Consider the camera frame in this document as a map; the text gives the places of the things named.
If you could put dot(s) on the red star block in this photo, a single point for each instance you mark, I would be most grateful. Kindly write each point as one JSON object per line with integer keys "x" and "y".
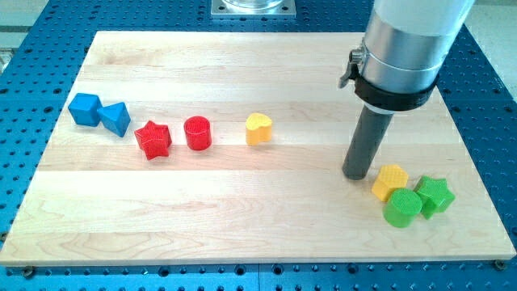
{"x": 154, "y": 140}

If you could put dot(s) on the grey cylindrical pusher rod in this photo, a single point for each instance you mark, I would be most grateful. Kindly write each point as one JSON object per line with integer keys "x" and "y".
{"x": 368, "y": 135}

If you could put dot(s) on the blue perforated metal table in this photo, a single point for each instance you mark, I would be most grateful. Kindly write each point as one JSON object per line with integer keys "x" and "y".
{"x": 41, "y": 73}

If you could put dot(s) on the blue triangle block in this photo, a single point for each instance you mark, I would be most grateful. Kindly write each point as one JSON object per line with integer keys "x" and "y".
{"x": 115, "y": 118}

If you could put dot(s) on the yellow hexagon block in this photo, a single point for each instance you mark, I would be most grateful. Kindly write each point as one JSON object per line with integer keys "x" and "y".
{"x": 389, "y": 179}

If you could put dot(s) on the blue cube block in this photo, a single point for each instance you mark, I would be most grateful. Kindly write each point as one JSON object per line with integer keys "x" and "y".
{"x": 84, "y": 109}

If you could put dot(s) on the green star block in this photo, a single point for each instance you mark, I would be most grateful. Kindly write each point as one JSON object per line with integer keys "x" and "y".
{"x": 434, "y": 194}

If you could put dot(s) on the green cylinder block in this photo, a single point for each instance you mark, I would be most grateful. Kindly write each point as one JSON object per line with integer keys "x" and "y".
{"x": 402, "y": 208}

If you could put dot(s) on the yellow heart block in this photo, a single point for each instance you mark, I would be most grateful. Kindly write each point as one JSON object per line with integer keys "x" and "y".
{"x": 258, "y": 129}

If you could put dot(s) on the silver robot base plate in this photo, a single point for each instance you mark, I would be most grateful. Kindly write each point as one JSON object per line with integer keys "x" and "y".
{"x": 249, "y": 9}

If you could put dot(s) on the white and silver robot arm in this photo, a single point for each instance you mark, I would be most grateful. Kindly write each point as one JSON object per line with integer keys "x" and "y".
{"x": 406, "y": 42}

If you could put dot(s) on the red cylinder block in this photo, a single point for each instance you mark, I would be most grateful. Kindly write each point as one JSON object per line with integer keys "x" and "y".
{"x": 198, "y": 133}

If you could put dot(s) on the light wooden board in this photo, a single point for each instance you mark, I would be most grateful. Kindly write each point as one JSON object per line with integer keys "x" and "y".
{"x": 95, "y": 198}

